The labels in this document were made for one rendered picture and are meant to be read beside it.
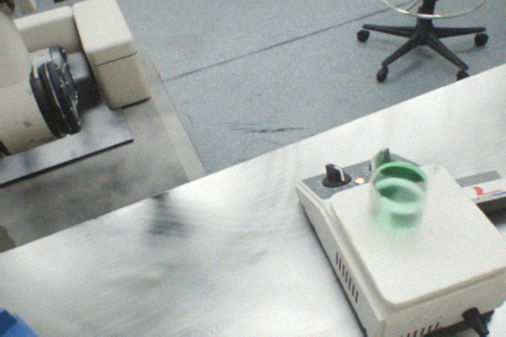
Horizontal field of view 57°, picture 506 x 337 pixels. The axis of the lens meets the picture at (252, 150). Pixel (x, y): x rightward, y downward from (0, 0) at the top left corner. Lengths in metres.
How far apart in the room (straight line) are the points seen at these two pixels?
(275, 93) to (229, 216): 1.40
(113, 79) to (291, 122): 0.74
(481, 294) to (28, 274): 0.46
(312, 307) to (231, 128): 1.35
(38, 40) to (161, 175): 0.59
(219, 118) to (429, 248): 1.48
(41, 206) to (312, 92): 1.14
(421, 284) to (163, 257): 0.27
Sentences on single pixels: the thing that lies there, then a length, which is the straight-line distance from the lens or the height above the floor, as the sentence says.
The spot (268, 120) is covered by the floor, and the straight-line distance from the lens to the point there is 1.79.
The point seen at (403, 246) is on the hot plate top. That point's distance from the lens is 0.42.
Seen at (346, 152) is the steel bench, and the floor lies 0.75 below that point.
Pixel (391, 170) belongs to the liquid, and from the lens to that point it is 0.42.
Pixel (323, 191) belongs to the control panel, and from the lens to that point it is 0.49.
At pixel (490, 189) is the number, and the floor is 0.77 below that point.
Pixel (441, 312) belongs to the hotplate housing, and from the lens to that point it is 0.44.
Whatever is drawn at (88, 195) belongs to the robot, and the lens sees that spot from 1.18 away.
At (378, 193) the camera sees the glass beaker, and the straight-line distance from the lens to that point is 0.39.
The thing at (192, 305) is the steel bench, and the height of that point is 0.75.
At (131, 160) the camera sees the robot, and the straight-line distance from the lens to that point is 1.22.
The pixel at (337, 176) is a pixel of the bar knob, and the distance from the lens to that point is 0.49.
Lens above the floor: 1.18
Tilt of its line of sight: 45 degrees down
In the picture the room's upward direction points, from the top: 8 degrees counter-clockwise
